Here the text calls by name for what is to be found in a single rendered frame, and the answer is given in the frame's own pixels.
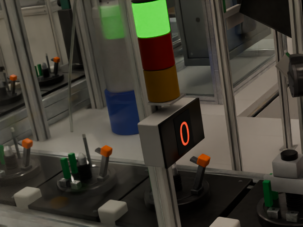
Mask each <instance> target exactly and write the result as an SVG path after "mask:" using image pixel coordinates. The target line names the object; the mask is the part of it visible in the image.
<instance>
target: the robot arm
mask: <svg viewBox="0 0 303 227"><path fill-rule="evenodd" d="M287 74H288V81H289V88H290V92H291V95H292V97H301V96H303V54H290V55H289V71H288V72H287Z"/></svg>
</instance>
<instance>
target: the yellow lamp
mask: <svg viewBox="0 0 303 227"><path fill-rule="evenodd" d="M143 74H144V79H145V84H146V90H147V97H148V100H149V101H150V102H155V103H160V102H167V101H171V100H174V99H176V98H178V97H179V96H180V91H179V83H178V77H177V71H176V65H175V64H174V65H173V66H172V67H169V68H165V69H161V70H154V71H147V70H143Z"/></svg>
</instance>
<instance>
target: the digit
mask: <svg viewBox="0 0 303 227"><path fill-rule="evenodd" d="M174 127H175V132H176V138H177V144H178V150H179V156H180V155H181V154H182V153H183V152H185V151H186V150H187V149H188V148H189V147H191V146H192V145H193V144H194V139H193V131H192V125H191V119H190V112H189V109H187V110H186V111H184V112H183V113H181V114H180V115H179V116H177V117H176V118H174Z"/></svg>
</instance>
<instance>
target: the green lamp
mask: <svg viewBox="0 0 303 227"><path fill-rule="evenodd" d="M132 8H133V16H134V21H135V27H136V32H137V36H138V37H154V36H160V35H164V34H166V33H169V32H170V24H169V18H168V12H167V6H166V0H157V1H153V2H147V3H140V4H134V3H133V4H132Z"/></svg>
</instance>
